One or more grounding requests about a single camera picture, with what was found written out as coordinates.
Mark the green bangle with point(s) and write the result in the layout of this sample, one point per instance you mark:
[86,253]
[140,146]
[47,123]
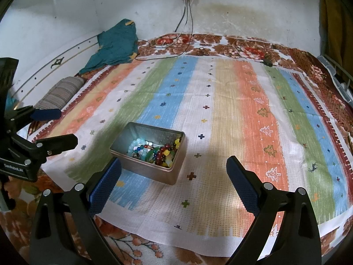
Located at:
[150,155]

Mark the yellow cloth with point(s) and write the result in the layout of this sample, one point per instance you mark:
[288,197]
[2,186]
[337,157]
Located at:
[333,19]

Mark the black charger plug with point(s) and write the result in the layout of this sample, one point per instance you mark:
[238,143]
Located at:
[267,62]

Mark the metal tin box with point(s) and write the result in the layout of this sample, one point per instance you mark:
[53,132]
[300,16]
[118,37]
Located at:
[143,168]

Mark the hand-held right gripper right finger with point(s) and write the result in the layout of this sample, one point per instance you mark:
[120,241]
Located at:
[242,185]

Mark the striped grey pillow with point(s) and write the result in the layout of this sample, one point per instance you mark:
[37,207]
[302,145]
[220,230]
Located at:
[60,91]

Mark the teal cloth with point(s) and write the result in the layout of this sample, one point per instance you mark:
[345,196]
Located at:
[115,44]

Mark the clear plastic container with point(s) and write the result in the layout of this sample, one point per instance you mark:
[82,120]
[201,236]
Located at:
[329,65]

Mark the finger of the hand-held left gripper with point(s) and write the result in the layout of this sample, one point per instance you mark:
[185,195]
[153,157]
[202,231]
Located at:
[45,114]
[60,143]

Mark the striped colourful mat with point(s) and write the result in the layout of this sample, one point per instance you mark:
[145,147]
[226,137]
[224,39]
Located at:
[220,102]

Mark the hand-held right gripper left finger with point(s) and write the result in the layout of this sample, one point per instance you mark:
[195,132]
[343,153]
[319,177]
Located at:
[106,185]

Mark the black flat object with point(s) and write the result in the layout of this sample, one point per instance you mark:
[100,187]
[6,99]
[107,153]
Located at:
[8,82]

